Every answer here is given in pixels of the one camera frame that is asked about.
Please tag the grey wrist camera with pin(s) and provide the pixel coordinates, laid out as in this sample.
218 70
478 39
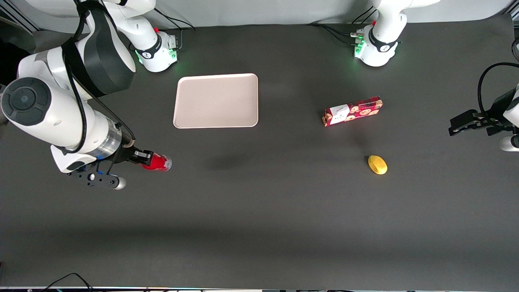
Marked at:
97 178
509 143

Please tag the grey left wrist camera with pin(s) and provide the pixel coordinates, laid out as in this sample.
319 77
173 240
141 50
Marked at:
509 143

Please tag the yellow lemon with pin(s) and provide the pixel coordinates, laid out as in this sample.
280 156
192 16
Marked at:
378 165

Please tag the red soda can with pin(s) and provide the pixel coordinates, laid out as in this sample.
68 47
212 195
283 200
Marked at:
160 163

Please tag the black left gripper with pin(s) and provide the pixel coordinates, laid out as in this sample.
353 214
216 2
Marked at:
495 116

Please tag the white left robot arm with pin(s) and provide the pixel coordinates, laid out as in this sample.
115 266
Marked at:
381 48

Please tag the red cookie box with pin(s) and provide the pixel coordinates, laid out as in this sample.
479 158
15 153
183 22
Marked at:
361 109

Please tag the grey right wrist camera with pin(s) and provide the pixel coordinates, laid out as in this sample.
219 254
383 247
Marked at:
97 178

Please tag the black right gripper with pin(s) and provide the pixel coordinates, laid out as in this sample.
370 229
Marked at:
126 153

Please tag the aluminium frame rail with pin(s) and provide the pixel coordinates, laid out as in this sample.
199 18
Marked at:
16 14

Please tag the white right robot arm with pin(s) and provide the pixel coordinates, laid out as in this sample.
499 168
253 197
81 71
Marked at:
40 113

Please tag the beige plastic tray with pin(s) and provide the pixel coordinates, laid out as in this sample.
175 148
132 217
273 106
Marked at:
217 101

